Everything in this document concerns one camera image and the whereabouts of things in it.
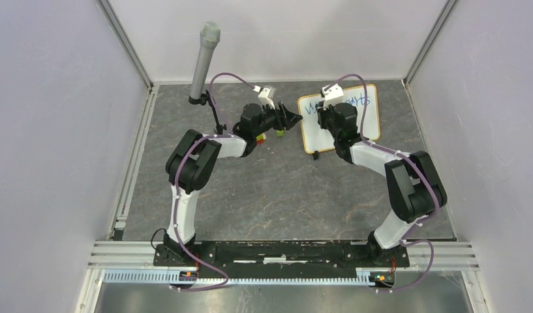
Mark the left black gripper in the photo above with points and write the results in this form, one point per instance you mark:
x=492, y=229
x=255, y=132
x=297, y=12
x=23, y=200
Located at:
x=285, y=119

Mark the white whiteboard with wooden frame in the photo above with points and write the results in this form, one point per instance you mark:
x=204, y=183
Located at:
x=364, y=99

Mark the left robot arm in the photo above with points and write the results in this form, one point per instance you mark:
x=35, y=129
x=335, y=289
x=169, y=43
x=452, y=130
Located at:
x=191, y=164

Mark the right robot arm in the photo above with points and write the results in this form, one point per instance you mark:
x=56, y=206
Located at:
x=414, y=186

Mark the colourful toy brick car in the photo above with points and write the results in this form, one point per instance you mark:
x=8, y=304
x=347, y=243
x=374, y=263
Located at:
x=260, y=139

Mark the black microphone tripod stand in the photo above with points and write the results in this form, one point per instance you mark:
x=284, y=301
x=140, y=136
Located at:
x=207, y=100

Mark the grey microphone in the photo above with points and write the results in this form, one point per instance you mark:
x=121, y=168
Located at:
x=210, y=36

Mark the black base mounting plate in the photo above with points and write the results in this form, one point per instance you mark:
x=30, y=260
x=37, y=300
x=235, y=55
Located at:
x=279, y=259

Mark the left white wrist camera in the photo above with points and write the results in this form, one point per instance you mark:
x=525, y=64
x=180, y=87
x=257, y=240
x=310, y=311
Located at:
x=265, y=95

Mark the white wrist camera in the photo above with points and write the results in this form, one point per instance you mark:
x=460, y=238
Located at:
x=265, y=95
x=331, y=95

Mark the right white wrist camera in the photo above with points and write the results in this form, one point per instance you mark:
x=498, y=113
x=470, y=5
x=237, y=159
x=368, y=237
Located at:
x=331, y=95

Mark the slotted cable duct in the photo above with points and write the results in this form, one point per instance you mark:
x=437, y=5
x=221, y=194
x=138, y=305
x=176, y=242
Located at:
x=181, y=278

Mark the aluminium frame rail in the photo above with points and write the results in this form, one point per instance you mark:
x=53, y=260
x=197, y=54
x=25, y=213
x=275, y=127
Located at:
x=448, y=256

